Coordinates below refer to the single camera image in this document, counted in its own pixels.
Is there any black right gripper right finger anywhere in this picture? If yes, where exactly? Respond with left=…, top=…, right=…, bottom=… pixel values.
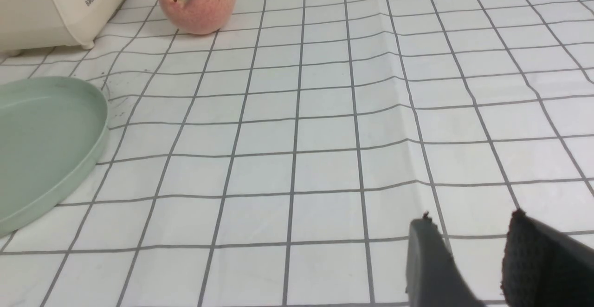
left=501, top=209, right=594, bottom=307

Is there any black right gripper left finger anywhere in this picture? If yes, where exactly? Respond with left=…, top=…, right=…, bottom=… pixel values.
left=406, top=212, right=484, bottom=307

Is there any cream white toaster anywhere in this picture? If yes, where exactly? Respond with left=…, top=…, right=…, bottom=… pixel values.
left=0, top=0, right=124, bottom=55

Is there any white grid tablecloth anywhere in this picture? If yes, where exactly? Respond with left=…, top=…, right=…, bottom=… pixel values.
left=1, top=0, right=594, bottom=307

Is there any pink peach with leaf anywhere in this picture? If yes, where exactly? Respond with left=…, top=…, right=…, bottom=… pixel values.
left=158, top=0, right=236, bottom=35

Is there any light green plate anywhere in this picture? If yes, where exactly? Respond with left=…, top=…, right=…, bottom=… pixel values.
left=0, top=77, right=110, bottom=236

